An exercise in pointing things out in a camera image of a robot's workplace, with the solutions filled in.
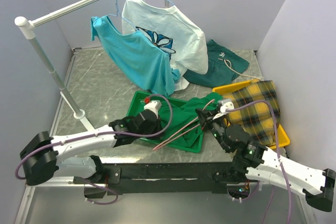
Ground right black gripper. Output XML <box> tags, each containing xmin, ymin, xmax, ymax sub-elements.
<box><xmin>195</xmin><ymin>108</ymin><xmax>230</xmax><ymax>153</ymax></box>

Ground green t shirt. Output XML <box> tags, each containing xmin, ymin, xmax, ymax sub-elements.
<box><xmin>154</xmin><ymin>92</ymin><xmax>224</xmax><ymax>148</ymax></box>

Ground pink wire hanger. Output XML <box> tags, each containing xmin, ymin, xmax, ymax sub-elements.
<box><xmin>152</xmin><ymin>99</ymin><xmax>216</xmax><ymax>152</ymax></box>

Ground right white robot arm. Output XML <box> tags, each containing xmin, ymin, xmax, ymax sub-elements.
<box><xmin>195</xmin><ymin>109</ymin><xmax>335</xmax><ymax>212</ymax></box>

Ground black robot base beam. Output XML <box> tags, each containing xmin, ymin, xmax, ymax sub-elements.
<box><xmin>89</xmin><ymin>162</ymin><xmax>248</xmax><ymax>195</ymax></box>

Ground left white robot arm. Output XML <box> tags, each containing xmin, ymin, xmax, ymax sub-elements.
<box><xmin>20</xmin><ymin>109</ymin><xmax>162</xmax><ymax>186</ymax></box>

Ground turquoise t shirt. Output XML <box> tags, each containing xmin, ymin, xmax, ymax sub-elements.
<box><xmin>91</xmin><ymin>16</ymin><xmax>180</xmax><ymax>96</ymax></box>

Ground white flower print t shirt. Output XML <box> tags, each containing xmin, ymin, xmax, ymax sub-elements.
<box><xmin>122</xmin><ymin>0</ymin><xmax>208</xmax><ymax>91</ymax></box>

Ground green plastic tray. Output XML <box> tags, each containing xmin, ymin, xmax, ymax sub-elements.
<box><xmin>127</xmin><ymin>91</ymin><xmax>204</xmax><ymax>153</ymax></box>

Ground yellow plastic tray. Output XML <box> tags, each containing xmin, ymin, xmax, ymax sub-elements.
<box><xmin>213</xmin><ymin>80</ymin><xmax>290</xmax><ymax>149</ymax></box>

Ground dark teal shorts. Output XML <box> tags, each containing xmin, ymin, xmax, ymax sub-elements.
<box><xmin>183</xmin><ymin>40</ymin><xmax>249</xmax><ymax>88</ymax></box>

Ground yellow plaid cloth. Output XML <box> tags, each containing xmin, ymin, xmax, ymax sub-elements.
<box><xmin>223</xmin><ymin>80</ymin><xmax>280</xmax><ymax>146</ymax></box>

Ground metal clothes rack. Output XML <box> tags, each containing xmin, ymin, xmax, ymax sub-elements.
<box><xmin>14</xmin><ymin>0</ymin><xmax>171</xmax><ymax>130</ymax></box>

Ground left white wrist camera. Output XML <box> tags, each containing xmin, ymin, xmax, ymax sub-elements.
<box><xmin>144</xmin><ymin>98</ymin><xmax>162</xmax><ymax>116</ymax></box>

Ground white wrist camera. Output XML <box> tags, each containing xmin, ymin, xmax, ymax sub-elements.
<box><xmin>144</xmin><ymin>98</ymin><xmax>162</xmax><ymax>116</ymax></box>
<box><xmin>213</xmin><ymin>98</ymin><xmax>234</xmax><ymax>120</ymax></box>

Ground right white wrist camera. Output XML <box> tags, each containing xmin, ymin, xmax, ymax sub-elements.
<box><xmin>213</xmin><ymin>98</ymin><xmax>234</xmax><ymax>120</ymax></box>

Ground blue wire hanger left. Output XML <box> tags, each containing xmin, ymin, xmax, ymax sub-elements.
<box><xmin>109</xmin><ymin>0</ymin><xmax>137</xmax><ymax>31</ymax></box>

